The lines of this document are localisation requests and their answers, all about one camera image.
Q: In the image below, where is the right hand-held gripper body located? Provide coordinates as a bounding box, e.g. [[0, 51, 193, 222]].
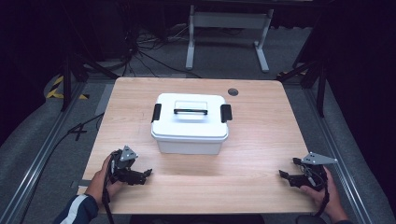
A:
[[297, 151, 339, 191]]

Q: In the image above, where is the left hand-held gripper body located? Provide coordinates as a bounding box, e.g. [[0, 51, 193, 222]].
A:
[[108, 145, 139, 187]]

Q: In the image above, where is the white plastic storage box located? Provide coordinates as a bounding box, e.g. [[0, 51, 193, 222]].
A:
[[151, 130, 229, 156]]

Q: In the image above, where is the white storage box lid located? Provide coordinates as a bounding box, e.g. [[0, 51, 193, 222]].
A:
[[150, 92, 230, 140]]

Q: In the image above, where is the person's left hand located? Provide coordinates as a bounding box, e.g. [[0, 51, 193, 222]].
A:
[[85, 154, 125, 207]]

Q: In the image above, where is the person's right hand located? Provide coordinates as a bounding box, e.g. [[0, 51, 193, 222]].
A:
[[300, 165, 350, 224]]

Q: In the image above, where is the black box latch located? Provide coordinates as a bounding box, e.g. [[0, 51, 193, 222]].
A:
[[219, 104, 233, 123], [151, 103, 163, 123]]

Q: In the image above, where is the black metal stand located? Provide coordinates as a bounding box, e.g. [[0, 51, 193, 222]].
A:
[[60, 50, 120, 112], [276, 57, 329, 119]]

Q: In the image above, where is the yellow black floor tape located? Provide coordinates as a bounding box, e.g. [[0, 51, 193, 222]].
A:
[[46, 75, 91, 101]]

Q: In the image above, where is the black right gripper strap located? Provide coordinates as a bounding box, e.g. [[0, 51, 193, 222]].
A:
[[313, 183, 331, 217]]

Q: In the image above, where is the black gripper strap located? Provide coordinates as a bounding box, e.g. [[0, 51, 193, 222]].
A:
[[102, 161, 116, 224], [313, 183, 331, 217]]

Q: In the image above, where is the aluminium floor rail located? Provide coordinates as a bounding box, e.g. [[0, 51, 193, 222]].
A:
[[0, 81, 89, 224], [303, 87, 373, 224]]

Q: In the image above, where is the black left gripper strap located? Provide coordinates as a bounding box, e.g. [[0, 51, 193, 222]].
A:
[[102, 161, 116, 224]]

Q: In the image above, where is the black floor cable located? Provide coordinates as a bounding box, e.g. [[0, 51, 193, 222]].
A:
[[18, 112, 106, 224]]

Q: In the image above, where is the black lid handle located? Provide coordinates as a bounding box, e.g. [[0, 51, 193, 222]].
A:
[[173, 107, 208, 116]]

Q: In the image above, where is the bundle of black floor cables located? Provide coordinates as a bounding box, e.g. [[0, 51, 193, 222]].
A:
[[120, 22, 204, 79]]

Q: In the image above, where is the white metal desk frame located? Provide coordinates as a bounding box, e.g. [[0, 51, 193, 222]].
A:
[[185, 4, 276, 74]]

